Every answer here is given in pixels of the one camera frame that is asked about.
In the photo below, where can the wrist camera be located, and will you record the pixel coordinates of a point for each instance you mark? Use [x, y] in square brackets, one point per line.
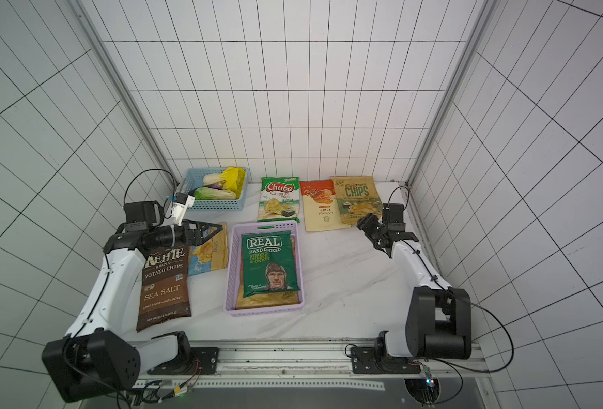
[393, 212]
[179, 206]

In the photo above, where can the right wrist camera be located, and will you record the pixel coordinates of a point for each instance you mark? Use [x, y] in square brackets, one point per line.
[393, 212]

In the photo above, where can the blue plastic basket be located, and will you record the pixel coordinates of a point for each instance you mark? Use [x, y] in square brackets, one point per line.
[193, 179]

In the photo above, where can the green Chuba cassava chips bag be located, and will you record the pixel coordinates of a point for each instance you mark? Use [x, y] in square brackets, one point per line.
[280, 199]

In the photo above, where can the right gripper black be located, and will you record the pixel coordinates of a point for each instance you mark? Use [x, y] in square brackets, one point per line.
[376, 234]

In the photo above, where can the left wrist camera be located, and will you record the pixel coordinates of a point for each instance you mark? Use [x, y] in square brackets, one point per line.
[179, 206]

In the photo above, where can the purple plastic basket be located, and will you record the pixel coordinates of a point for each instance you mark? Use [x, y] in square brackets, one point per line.
[234, 258]

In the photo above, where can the beige red cassava chips bag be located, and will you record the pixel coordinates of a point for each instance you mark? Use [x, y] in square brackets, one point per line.
[320, 207]

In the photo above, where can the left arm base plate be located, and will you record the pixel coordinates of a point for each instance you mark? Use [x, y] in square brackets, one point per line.
[194, 360]

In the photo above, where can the aluminium rail frame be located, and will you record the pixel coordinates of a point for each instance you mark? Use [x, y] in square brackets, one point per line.
[313, 374]

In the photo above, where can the yellow lettuce toy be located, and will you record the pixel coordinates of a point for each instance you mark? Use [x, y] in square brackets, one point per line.
[233, 180]

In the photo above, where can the green Real chips bag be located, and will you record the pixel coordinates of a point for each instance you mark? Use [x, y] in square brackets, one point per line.
[269, 264]

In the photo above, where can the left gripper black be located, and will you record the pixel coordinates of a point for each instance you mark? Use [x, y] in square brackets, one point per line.
[196, 238]

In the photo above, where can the sour cream onion chips bag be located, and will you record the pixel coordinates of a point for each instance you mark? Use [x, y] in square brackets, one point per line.
[356, 198]

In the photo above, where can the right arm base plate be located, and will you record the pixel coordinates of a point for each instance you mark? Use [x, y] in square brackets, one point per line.
[375, 360]

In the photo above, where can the blue salt chips bag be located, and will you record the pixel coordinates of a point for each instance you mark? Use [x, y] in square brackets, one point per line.
[211, 256]

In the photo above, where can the white radish toy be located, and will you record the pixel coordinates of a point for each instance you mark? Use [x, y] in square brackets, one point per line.
[213, 178]

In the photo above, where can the brown Kettle sea salt bag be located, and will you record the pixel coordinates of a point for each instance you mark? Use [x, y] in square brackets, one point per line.
[164, 292]

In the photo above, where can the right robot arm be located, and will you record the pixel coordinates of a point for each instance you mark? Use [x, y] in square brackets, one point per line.
[438, 322]

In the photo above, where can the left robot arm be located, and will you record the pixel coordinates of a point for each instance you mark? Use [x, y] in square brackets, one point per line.
[92, 359]

